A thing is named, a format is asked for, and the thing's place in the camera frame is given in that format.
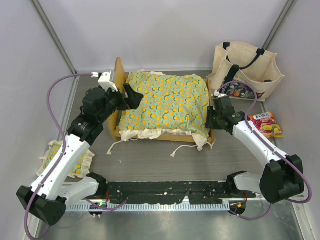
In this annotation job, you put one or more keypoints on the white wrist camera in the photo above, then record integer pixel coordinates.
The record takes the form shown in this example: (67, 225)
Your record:
(217, 95)
(106, 80)

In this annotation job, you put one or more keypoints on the lemon print pet mattress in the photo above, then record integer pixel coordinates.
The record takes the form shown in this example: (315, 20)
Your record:
(165, 105)

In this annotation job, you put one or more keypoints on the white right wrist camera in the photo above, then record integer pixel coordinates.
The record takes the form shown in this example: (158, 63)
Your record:
(217, 95)

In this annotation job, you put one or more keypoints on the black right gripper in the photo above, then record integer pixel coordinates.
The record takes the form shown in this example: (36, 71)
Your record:
(210, 111)

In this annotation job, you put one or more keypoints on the aluminium rail with cable duct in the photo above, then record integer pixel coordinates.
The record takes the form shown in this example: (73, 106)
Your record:
(162, 206)

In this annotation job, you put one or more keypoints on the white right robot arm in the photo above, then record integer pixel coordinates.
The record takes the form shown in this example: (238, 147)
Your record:
(282, 173)

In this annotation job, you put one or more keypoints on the beige canvas tote bag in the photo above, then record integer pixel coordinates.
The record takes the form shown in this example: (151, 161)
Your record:
(241, 70)

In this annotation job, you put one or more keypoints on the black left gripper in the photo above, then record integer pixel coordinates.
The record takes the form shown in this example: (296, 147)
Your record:
(133, 99)

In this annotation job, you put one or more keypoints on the Fox's candy packet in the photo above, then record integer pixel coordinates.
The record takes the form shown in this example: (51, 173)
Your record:
(267, 125)

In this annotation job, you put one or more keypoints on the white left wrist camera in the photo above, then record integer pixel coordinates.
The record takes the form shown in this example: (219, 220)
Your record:
(106, 80)

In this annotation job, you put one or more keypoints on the small lemon print pillow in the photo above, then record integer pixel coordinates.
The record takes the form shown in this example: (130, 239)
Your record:
(79, 170)

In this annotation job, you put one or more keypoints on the wooden pet bed frame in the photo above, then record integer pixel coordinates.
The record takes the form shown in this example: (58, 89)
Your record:
(117, 75)

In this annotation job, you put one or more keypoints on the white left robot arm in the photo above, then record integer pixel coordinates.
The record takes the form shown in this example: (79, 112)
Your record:
(80, 136)

